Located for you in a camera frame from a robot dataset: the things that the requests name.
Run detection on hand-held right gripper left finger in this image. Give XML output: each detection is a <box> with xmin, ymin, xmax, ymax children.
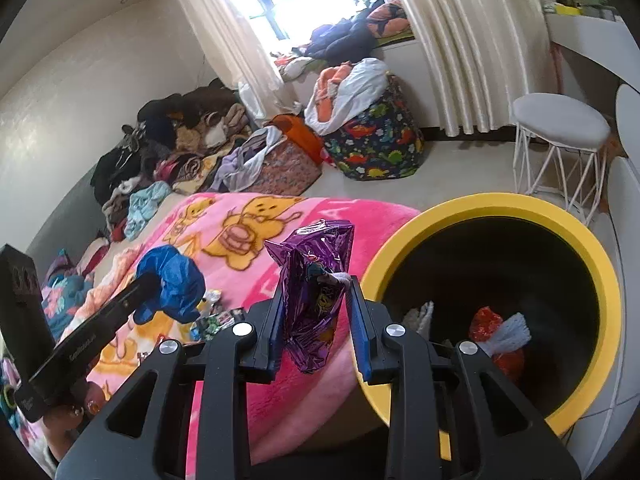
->
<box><xmin>55</xmin><ymin>292</ymin><xmax>288</xmax><ymax>480</ymax></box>

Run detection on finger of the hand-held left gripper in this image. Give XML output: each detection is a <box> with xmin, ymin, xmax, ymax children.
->
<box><xmin>117</xmin><ymin>273</ymin><xmax>162</xmax><ymax>321</ymax></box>

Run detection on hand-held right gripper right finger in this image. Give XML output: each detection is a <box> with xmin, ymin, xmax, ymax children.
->
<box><xmin>349</xmin><ymin>277</ymin><xmax>581</xmax><ymax>480</ymax></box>

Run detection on purple foil wrapper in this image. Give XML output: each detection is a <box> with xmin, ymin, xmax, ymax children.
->
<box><xmin>264</xmin><ymin>219</ymin><xmax>356</xmax><ymax>375</ymax></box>

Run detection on blue plastic bag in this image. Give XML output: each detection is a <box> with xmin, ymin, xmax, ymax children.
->
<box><xmin>131</xmin><ymin>246</ymin><xmax>207</xmax><ymax>325</ymax></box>

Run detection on black green snack packet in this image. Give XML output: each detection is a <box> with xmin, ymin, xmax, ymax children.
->
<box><xmin>192</xmin><ymin>307</ymin><xmax>246</xmax><ymax>343</ymax></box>

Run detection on white foam fruit net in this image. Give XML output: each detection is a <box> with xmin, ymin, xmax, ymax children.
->
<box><xmin>404</xmin><ymin>301</ymin><xmax>434</xmax><ymax>342</ymax></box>

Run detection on red cellophane wrapper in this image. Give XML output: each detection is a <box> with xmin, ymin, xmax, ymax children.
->
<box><xmin>469</xmin><ymin>306</ymin><xmax>526</xmax><ymax>378</ymax></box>

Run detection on yellow-rimmed black bin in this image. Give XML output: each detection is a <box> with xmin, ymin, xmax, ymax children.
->
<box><xmin>357</xmin><ymin>192</ymin><xmax>623</xmax><ymax>463</ymax></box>

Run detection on person's left hand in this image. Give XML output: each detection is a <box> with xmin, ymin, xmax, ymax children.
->
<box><xmin>42</xmin><ymin>377</ymin><xmax>108</xmax><ymax>463</ymax></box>

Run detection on peach fleece blanket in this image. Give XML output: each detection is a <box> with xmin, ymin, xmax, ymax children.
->
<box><xmin>65</xmin><ymin>247</ymin><xmax>146</xmax><ymax>341</ymax></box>

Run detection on blue floral quilt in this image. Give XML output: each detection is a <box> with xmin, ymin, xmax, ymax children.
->
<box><xmin>42</xmin><ymin>250</ymin><xmax>96</xmax><ymax>341</ymax></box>

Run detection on light blue garment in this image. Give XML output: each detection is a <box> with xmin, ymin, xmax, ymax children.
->
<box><xmin>123</xmin><ymin>181</ymin><xmax>173</xmax><ymax>241</ymax></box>

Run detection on grey headboard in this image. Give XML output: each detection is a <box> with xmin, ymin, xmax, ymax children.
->
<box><xmin>25</xmin><ymin>160</ymin><xmax>111</xmax><ymax>261</ymax></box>

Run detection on pink cartoon printed blanket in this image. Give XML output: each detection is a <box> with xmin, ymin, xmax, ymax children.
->
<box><xmin>85</xmin><ymin>192</ymin><xmax>421</xmax><ymax>480</ymax></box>

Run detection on pile of dark clothes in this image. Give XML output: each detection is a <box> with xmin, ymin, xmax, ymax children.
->
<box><xmin>90</xmin><ymin>85</ymin><xmax>256</xmax><ymax>241</ymax></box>

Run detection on floral storage basket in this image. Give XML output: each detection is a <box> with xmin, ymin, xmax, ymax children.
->
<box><xmin>260</xmin><ymin>140</ymin><xmax>323</xmax><ymax>196</ymax></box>

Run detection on grey white garment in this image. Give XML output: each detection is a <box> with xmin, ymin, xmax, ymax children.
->
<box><xmin>215</xmin><ymin>125</ymin><xmax>281</xmax><ymax>193</ymax></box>

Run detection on dinosaur print laundry basket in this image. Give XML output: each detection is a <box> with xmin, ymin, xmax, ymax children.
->
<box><xmin>322</xmin><ymin>75</ymin><xmax>426</xmax><ymax>181</ymax></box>

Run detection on clear plastic bag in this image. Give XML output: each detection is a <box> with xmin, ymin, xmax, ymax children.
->
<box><xmin>237</xmin><ymin>80</ymin><xmax>271</xmax><ymax>121</ymax></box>

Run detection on white cloth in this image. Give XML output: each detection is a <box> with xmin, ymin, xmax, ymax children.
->
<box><xmin>305</xmin><ymin>57</ymin><xmax>390</xmax><ymax>136</ymax></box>

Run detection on orange garment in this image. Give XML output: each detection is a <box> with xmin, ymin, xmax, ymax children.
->
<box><xmin>315</xmin><ymin>62</ymin><xmax>353</xmax><ymax>111</ymax></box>

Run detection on white rounded panel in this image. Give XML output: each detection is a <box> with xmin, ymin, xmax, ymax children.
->
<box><xmin>615</xmin><ymin>82</ymin><xmax>640</xmax><ymax>161</ymax></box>
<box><xmin>602</xmin><ymin>157</ymin><xmax>640</xmax><ymax>411</ymax></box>

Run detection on narrow cream curtain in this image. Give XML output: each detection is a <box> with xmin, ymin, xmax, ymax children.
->
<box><xmin>160</xmin><ymin>0</ymin><xmax>286</xmax><ymax>116</ymax></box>

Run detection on clothes on window sill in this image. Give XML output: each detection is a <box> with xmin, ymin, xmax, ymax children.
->
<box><xmin>272</xmin><ymin>0</ymin><xmax>416</xmax><ymax>78</ymax></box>

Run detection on wide cream curtain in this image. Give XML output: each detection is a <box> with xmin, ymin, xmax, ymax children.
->
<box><xmin>387</xmin><ymin>0</ymin><xmax>556</xmax><ymax>136</ymax></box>

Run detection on white desk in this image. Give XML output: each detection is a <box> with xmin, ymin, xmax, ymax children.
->
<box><xmin>545</xmin><ymin>10</ymin><xmax>640</xmax><ymax>81</ymax></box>

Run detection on white wire-frame stool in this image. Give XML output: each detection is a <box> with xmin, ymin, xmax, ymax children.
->
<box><xmin>511</xmin><ymin>92</ymin><xmax>612</xmax><ymax>211</ymax></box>

